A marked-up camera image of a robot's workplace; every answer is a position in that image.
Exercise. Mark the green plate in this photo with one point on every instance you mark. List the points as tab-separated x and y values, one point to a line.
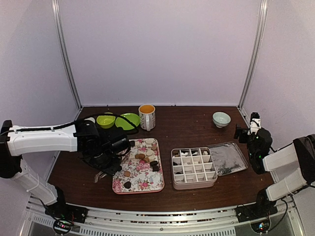
122	123

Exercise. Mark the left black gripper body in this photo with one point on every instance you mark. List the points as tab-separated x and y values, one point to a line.
107	167

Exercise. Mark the floral white mug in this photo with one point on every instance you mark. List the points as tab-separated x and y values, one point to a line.
147	117

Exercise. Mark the pink divided tin box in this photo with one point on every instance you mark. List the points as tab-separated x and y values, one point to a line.
193	168

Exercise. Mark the pale blue tea bowl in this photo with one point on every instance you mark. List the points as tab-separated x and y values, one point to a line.
221	119

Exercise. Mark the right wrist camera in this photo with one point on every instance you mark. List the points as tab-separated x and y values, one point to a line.
255	123

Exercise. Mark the green bowl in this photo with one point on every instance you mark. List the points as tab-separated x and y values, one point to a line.
106	121

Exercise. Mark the front aluminium rail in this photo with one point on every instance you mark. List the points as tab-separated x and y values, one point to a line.
211	222

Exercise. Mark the right aluminium frame post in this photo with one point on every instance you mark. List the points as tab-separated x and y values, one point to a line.
260	29

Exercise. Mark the black white bowl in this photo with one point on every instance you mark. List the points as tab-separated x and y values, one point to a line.
89	120

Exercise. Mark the left aluminium frame post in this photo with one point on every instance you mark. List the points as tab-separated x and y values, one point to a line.
64	53

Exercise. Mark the pink rabbit tin lid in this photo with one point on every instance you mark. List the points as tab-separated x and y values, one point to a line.
227	158

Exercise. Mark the floral pink tray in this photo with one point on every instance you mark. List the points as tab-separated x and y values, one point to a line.
141	169

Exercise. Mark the aluminium frame post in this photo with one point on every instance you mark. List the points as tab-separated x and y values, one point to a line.
64	53
260	29

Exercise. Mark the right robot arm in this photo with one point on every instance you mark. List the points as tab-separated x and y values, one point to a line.
301	150

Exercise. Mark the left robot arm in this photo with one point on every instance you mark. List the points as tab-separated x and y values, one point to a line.
100	149

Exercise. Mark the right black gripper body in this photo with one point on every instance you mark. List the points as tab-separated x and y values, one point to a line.
241	139

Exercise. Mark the metal serving tongs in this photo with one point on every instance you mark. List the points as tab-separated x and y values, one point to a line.
99	176

